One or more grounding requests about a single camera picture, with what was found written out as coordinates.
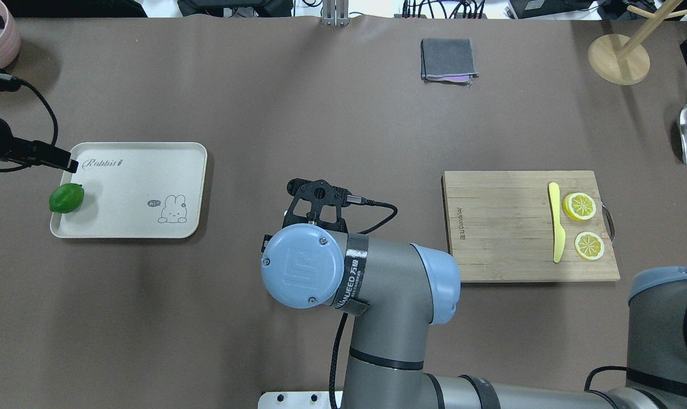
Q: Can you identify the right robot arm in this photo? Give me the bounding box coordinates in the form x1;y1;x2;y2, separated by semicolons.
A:
261;224;687;408

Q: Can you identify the green lime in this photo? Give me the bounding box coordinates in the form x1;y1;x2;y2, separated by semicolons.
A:
48;183;86;214

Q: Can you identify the beige rabbit tray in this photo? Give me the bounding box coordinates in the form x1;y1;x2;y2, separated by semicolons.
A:
50;142;208;239

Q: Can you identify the grey folded cloth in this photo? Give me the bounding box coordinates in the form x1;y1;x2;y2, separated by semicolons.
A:
420;38;479;85

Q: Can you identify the bamboo cutting board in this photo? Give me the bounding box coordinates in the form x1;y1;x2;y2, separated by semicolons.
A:
442;170;619;283

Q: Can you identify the yellow plastic knife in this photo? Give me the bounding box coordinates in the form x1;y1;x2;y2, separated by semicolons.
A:
548;182;566;264

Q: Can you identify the thick lemon half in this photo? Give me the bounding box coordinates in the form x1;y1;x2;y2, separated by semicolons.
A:
562;192;596;221

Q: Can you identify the thin lemon slice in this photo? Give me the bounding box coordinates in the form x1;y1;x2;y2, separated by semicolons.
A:
574;231;605;261

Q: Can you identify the wooden mug tree stand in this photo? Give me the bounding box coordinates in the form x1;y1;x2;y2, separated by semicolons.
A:
588;1;687;86

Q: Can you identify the aluminium frame post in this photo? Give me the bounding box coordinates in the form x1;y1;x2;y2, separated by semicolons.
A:
321;0;350;27

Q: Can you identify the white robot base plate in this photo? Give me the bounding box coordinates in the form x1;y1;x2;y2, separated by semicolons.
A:
257;391;331;408

